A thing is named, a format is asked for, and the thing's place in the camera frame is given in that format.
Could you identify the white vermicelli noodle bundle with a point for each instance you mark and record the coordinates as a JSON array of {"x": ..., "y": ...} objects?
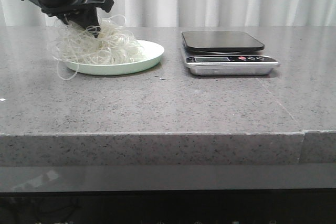
[{"x": 107, "y": 43}]

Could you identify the pale green round plate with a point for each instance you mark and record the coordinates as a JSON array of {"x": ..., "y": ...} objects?
[{"x": 152, "y": 53}]

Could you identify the black silver kitchen scale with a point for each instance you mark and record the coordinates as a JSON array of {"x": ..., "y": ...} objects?
[{"x": 225, "y": 53}]

